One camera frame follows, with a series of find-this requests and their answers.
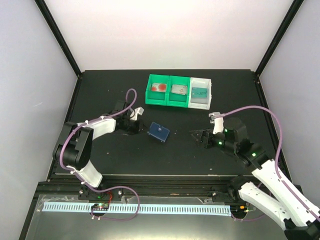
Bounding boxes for blue leather card holder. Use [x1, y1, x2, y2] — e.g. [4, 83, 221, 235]
[147, 122, 170, 143]

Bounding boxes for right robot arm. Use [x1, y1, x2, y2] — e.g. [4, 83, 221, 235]
[190, 117, 320, 240]

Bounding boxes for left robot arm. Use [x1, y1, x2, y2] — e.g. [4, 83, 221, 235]
[52, 100, 144, 200]

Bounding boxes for teal VIP card in bin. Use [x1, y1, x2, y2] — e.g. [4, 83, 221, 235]
[191, 87, 208, 99]

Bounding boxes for white patterned card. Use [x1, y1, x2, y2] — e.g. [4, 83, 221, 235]
[171, 84, 188, 95]

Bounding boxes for red circle card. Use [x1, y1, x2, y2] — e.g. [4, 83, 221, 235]
[150, 82, 167, 93]

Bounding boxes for white bin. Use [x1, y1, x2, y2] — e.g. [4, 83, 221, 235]
[188, 77, 212, 110]

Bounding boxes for green bin left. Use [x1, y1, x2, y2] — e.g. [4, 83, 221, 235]
[145, 74, 170, 106]

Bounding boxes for green bin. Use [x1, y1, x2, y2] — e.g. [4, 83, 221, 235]
[145, 74, 170, 106]
[166, 75, 191, 108]

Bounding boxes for green bin middle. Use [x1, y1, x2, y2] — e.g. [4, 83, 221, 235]
[166, 75, 191, 108]

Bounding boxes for light blue slotted strip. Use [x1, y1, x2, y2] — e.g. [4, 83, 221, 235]
[42, 202, 231, 217]

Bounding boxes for left circuit board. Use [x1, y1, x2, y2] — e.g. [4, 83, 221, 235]
[91, 203, 109, 211]

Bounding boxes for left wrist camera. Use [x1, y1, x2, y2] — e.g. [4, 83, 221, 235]
[129, 107, 144, 121]

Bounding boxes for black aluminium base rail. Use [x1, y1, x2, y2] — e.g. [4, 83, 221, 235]
[47, 174, 301, 198]

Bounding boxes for black frame post left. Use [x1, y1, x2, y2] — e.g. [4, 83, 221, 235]
[34, 0, 82, 76]

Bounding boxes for black frame post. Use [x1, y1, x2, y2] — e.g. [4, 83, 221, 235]
[34, 0, 82, 76]
[254, 0, 305, 76]

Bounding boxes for black frame post right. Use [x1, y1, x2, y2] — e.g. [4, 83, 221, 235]
[254, 0, 305, 76]

